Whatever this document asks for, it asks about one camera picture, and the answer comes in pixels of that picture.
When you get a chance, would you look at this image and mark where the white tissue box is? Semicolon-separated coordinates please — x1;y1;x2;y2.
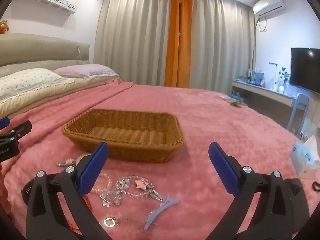
289;135;320;179

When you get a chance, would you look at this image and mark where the orange curtain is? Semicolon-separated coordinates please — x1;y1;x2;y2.
164;0;193;88

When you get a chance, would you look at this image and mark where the pink blanket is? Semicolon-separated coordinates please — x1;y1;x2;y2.
0;81;320;240

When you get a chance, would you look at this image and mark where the crystal bead bracelet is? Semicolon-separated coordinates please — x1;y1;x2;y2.
115;174;150;196

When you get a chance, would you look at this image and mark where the grey desk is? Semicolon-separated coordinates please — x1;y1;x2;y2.
231;79;304;115

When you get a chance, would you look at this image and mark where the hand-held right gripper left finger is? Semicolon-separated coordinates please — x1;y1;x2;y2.
26;142;113;240

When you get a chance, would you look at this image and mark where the grey curtain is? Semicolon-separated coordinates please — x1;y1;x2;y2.
186;0;255;95
94;0;173;87

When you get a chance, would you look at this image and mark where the small pile of accessories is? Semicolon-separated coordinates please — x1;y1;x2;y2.
219;94;248;108

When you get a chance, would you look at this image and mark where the black television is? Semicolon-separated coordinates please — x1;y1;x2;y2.
289;47;320;94

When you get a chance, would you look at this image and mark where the blue plastic hair clip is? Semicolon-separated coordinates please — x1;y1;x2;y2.
144;194;181;230

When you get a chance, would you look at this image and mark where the purple pillow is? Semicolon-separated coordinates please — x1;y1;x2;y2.
53;64;119;81

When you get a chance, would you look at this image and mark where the beige padded headboard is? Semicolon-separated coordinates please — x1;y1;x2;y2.
0;33;90;74

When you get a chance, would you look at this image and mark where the brown plush toy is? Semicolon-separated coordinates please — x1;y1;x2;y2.
0;19;10;35

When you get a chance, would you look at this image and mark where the brown wicker basket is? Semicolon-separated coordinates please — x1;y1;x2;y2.
62;109;185;162

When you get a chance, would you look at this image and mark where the row of books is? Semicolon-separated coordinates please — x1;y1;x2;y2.
247;68;265;84

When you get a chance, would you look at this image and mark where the person's left hand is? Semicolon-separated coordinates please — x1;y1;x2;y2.
0;162;12;215

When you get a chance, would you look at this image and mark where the pink thin hair tie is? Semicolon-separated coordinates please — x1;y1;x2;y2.
90;171;112;194

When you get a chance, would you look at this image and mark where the silver square ring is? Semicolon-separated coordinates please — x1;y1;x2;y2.
103;217;120;228

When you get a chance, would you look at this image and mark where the beige quilt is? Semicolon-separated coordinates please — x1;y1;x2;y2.
0;76;123;119

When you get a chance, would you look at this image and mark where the white floral pillow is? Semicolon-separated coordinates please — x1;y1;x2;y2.
0;68;74;100

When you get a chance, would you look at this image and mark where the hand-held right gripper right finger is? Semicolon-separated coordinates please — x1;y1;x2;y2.
207;142;293;240

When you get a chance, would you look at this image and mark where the white air conditioner pipe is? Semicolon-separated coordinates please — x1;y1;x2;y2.
250;15;258;79

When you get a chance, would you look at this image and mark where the white desk lamp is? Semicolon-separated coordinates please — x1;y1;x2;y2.
269;62;279;90

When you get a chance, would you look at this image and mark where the light blue plastic chair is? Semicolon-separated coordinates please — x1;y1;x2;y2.
286;93;309;137

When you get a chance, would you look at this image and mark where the pink star hair clip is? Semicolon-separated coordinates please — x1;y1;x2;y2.
55;157;77;168
134;177;153;190

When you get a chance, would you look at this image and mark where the white flower vase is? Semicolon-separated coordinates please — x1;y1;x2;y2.
277;66;290;93

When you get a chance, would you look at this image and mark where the blue butterfly charm necklace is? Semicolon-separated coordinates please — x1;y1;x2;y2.
99;189;123;208

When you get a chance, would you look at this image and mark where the white air conditioner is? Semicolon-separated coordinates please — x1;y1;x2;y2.
252;0;286;18

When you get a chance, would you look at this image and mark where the silver hair clip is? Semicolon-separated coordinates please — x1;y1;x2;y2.
146;187;164;202

